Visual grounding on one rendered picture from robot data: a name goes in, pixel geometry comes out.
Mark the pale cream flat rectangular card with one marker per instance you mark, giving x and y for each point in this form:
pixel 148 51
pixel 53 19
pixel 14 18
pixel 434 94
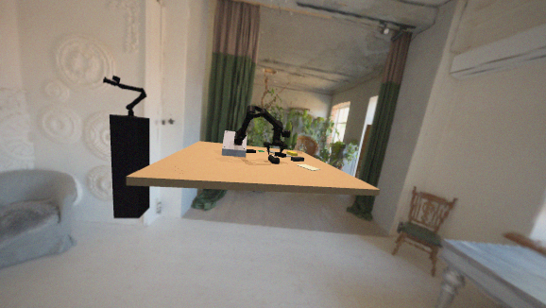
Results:
pixel 308 167

